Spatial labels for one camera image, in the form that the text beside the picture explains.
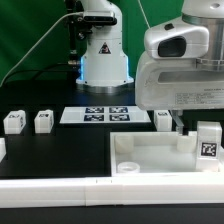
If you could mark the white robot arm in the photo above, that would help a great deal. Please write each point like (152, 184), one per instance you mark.
(103, 64)

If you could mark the white front obstacle bar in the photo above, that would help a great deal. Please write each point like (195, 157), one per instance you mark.
(165, 189)

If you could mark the white square tabletop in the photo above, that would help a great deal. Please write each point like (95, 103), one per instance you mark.
(145, 153)

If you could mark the white obstacle bar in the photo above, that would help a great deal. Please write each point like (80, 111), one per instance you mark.
(2, 149)
(165, 189)

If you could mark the white marker plate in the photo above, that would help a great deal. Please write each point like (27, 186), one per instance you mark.
(104, 114)

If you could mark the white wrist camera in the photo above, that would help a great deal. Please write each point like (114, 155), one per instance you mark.
(176, 39)

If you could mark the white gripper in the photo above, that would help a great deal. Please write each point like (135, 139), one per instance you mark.
(177, 85)

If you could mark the white left obstacle bar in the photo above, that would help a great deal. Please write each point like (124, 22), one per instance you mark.
(2, 149)

